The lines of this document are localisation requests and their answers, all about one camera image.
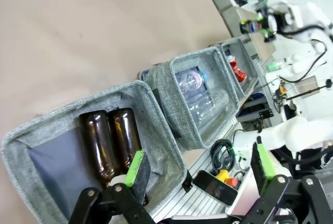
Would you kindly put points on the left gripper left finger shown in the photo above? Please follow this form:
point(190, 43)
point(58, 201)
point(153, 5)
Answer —
point(134, 168)

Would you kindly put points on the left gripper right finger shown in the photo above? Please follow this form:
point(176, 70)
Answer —
point(264, 166)

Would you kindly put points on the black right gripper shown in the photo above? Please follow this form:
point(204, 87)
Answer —
point(277, 22)

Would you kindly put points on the green black drink can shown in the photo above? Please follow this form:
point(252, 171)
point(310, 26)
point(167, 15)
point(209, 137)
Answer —
point(249, 27)

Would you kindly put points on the brown glass bottle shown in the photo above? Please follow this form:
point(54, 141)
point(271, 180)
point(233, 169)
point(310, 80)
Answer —
point(125, 132)
point(96, 140)

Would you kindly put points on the crushed red can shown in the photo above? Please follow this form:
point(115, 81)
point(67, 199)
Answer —
point(236, 69)

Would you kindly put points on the clear plastic bottle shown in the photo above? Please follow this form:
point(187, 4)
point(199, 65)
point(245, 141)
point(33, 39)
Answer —
point(208, 106)

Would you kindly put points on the plastic bottle with pink label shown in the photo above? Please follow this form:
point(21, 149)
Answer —
point(190, 82)

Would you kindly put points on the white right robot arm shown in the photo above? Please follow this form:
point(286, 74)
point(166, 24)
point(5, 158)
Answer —
point(312, 52)

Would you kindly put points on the grey fabric basket Can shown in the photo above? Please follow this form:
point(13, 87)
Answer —
point(238, 45)

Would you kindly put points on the grey fabric basket Bottle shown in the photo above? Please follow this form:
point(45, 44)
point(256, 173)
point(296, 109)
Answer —
point(162, 138)

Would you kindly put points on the grey fabric basket Plastic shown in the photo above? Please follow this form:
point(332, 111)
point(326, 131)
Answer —
point(169, 91)

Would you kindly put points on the yellow red emergency stop button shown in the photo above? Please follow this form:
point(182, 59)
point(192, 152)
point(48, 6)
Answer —
point(222, 176)

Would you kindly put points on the black smartphone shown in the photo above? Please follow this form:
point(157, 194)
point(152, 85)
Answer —
point(216, 187)

